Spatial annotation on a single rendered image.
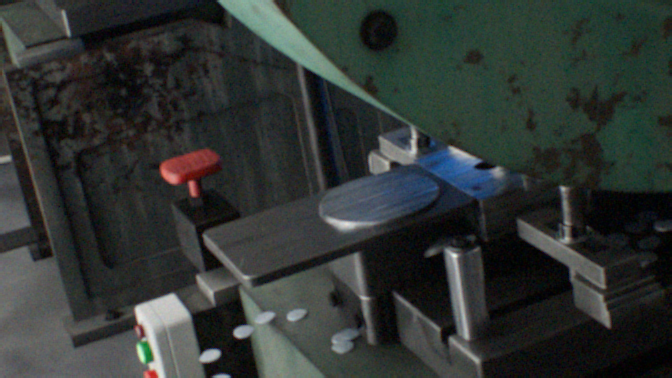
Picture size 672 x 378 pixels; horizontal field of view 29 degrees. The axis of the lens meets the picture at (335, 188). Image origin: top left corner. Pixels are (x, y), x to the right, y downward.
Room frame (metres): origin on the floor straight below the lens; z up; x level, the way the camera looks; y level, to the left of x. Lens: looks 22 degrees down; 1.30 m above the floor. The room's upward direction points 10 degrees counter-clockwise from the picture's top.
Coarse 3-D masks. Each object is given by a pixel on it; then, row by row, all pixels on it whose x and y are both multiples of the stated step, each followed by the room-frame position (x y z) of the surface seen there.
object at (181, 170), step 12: (192, 156) 1.51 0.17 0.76; (204, 156) 1.50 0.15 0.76; (216, 156) 1.49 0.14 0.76; (168, 168) 1.48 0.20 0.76; (180, 168) 1.48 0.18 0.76; (192, 168) 1.47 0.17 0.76; (204, 168) 1.47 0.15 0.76; (216, 168) 1.48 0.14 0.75; (180, 180) 1.46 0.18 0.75; (192, 180) 1.47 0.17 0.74; (192, 192) 1.49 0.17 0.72
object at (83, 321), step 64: (64, 0) 2.78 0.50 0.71; (128, 0) 2.73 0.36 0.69; (192, 0) 2.77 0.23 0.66; (0, 64) 3.07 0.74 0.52; (64, 64) 2.64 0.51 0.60; (128, 64) 2.68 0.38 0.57; (192, 64) 2.73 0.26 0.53; (256, 64) 2.77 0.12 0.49; (0, 128) 3.11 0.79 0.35; (64, 128) 2.64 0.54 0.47; (128, 128) 2.68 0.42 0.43; (192, 128) 2.73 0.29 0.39; (256, 128) 2.77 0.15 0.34; (384, 128) 2.85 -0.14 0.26; (64, 192) 2.62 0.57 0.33; (128, 192) 2.68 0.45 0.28; (256, 192) 2.76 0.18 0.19; (64, 256) 2.61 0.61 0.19; (128, 256) 2.66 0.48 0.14; (64, 320) 2.62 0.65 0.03; (128, 320) 2.58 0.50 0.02
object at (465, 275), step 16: (464, 240) 1.05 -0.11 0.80; (448, 256) 1.05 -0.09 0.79; (464, 256) 1.04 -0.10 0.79; (480, 256) 1.05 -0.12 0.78; (448, 272) 1.05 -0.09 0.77; (464, 272) 1.04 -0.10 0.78; (480, 272) 1.04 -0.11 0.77; (464, 288) 1.04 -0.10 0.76; (480, 288) 1.04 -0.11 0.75; (464, 304) 1.04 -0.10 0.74; (480, 304) 1.04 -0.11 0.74; (464, 320) 1.04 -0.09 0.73; (480, 320) 1.04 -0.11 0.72; (464, 336) 1.04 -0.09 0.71; (480, 336) 1.04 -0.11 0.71
